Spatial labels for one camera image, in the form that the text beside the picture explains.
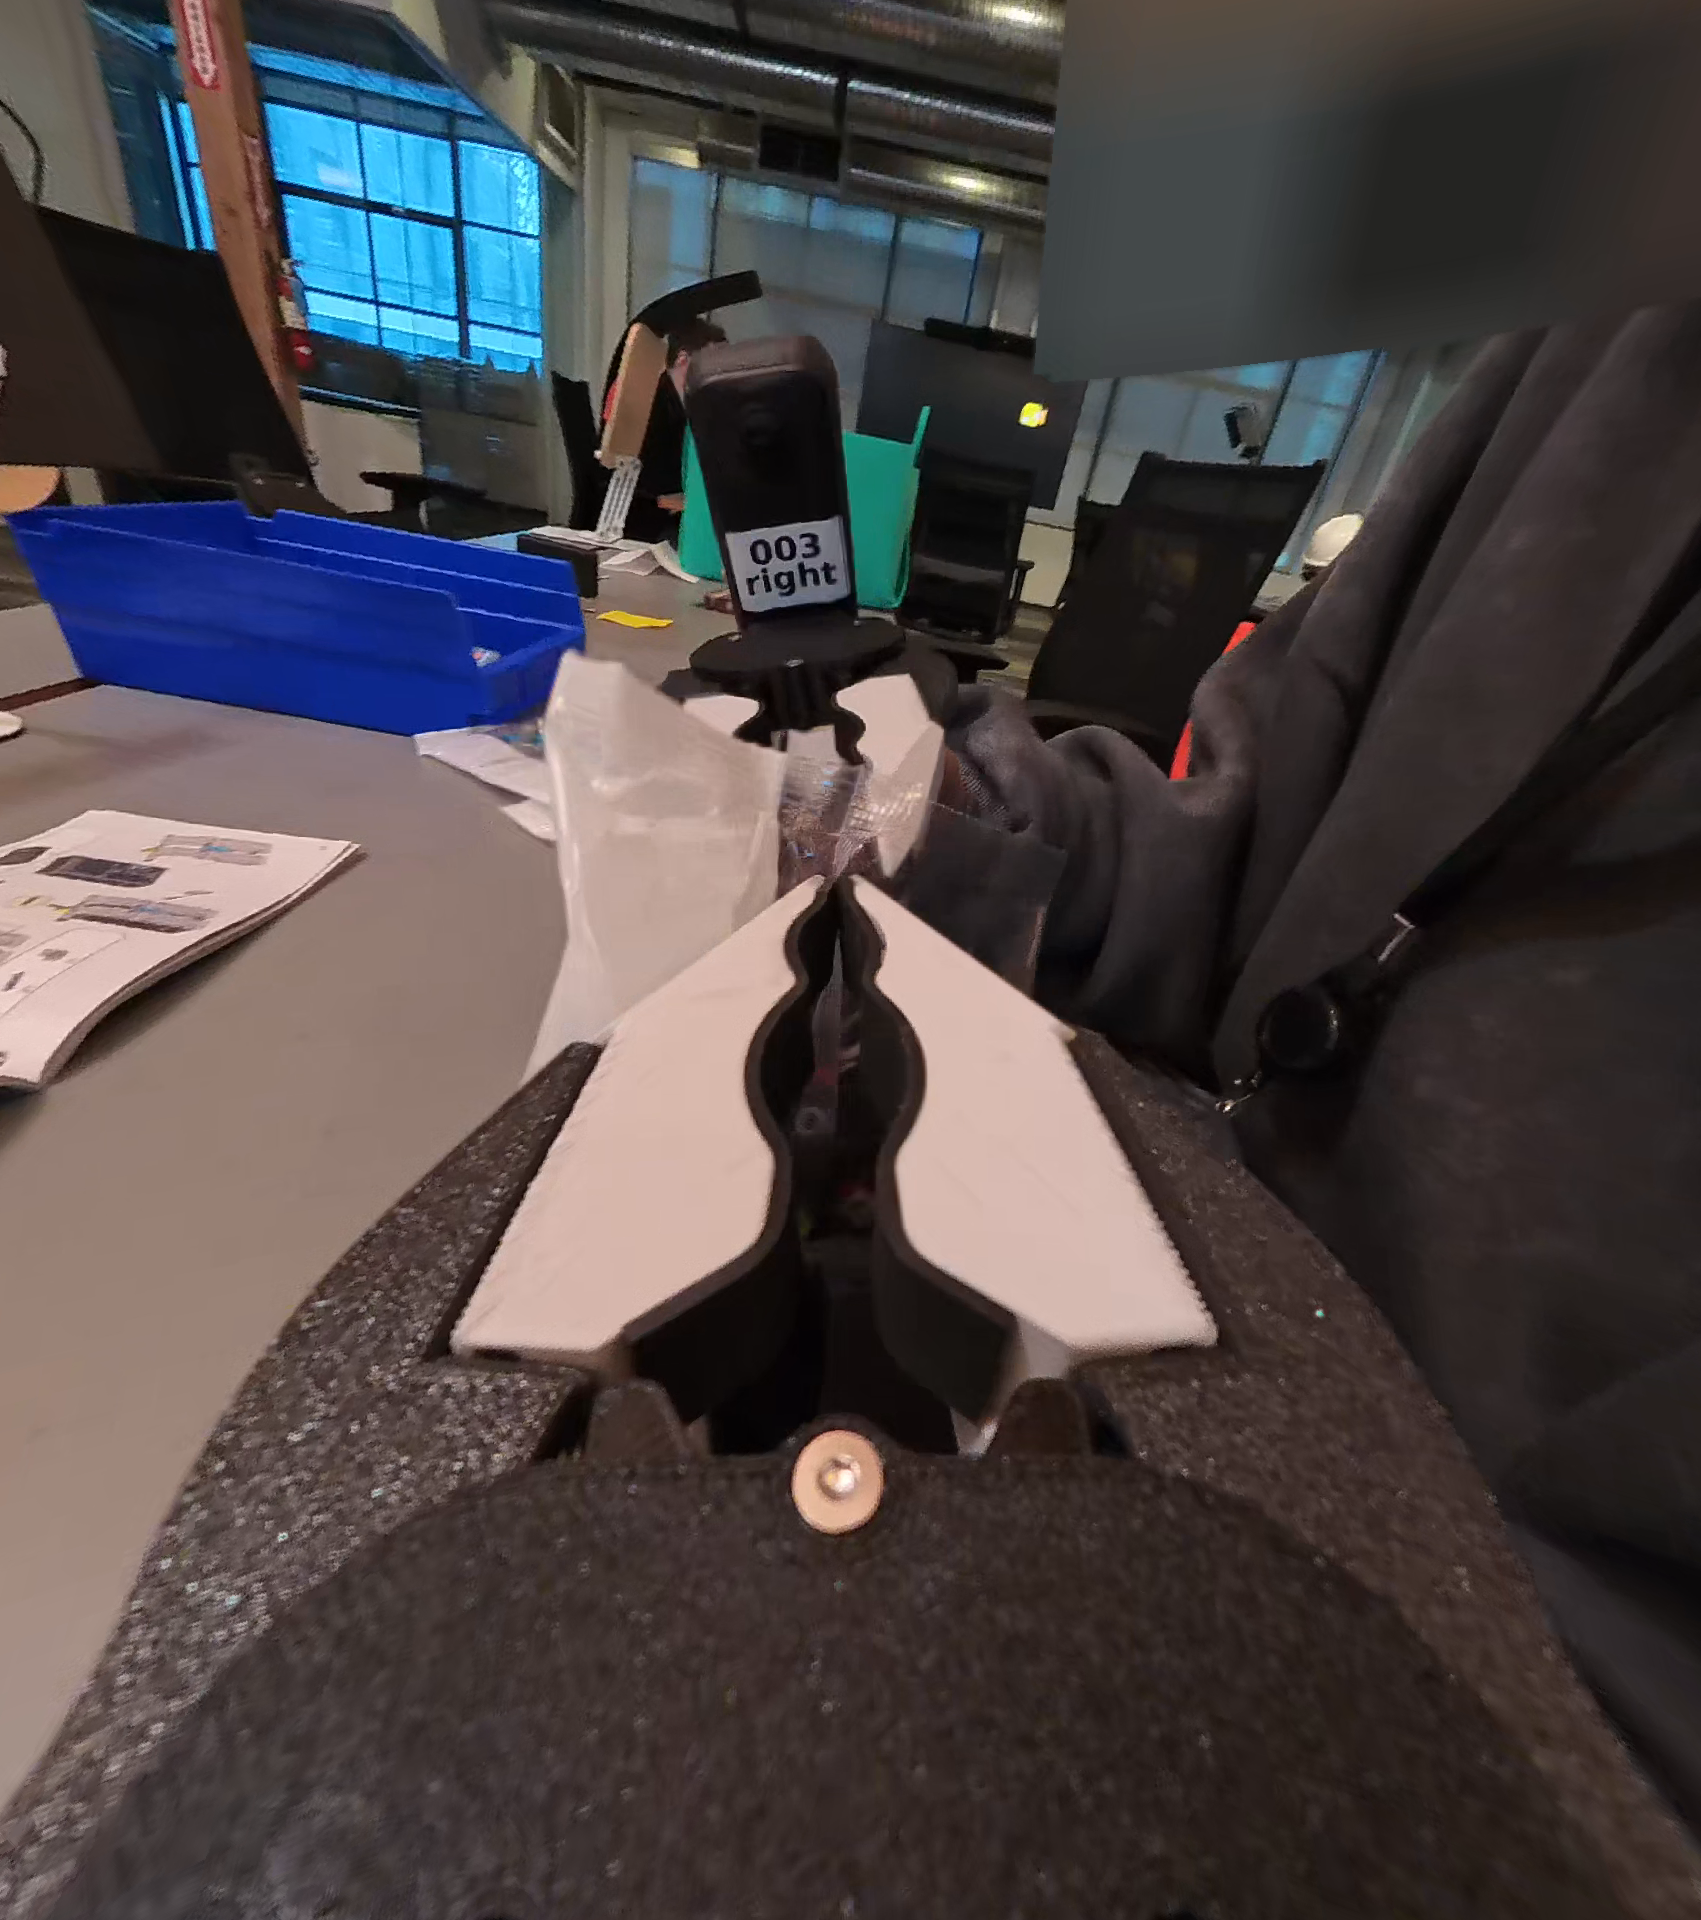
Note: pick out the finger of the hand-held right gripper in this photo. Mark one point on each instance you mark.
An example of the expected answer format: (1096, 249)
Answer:
(903, 751)
(733, 720)

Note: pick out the black office chair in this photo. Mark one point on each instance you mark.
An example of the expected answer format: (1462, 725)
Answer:
(962, 540)
(1165, 601)

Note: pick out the black monitor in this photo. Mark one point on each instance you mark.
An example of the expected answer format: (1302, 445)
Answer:
(955, 405)

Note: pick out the teal plastic bin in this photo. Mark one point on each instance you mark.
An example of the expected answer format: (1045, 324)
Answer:
(887, 510)

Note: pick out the small clear parts bag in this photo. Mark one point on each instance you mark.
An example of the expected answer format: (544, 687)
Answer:
(655, 854)

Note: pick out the grey desk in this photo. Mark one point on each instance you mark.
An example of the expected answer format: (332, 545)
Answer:
(265, 1201)

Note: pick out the black badge reel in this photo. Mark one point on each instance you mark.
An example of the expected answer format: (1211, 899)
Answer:
(1298, 1028)

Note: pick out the black partition panel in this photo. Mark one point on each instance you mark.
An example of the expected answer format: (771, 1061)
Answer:
(40, 224)

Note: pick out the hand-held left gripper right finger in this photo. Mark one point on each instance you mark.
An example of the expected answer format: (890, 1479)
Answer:
(1045, 1184)

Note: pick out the bags of blue yellow parts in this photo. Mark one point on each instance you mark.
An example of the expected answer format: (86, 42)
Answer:
(491, 764)

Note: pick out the silver air duct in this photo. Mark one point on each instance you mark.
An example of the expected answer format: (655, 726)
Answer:
(791, 44)

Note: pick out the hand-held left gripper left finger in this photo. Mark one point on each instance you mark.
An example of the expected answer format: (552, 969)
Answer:
(625, 1184)

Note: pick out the white instruction booklet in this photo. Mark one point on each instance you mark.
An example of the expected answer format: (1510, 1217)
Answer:
(84, 930)

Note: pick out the paned window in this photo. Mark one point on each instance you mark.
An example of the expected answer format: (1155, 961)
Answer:
(384, 224)

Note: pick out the blue plastic bin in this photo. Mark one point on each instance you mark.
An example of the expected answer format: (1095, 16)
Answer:
(265, 601)

